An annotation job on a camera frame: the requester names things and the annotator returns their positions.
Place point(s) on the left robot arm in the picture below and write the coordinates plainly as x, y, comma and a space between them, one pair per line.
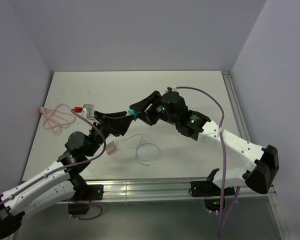
61, 181

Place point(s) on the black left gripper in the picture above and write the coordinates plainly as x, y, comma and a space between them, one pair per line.
115, 126

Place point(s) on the pink power strip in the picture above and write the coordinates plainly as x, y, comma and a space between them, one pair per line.
110, 150

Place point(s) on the blue charger plug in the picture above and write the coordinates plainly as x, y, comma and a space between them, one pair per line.
133, 113

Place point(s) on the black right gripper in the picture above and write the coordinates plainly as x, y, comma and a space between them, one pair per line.
148, 116

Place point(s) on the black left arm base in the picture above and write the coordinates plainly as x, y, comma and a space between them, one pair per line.
82, 200

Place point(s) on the aluminium table rail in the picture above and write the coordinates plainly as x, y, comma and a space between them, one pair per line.
147, 179

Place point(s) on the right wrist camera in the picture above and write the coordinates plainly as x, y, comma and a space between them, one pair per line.
171, 89

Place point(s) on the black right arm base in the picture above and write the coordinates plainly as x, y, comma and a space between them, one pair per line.
204, 188

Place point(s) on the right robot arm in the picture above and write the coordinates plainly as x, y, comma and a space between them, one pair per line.
259, 165

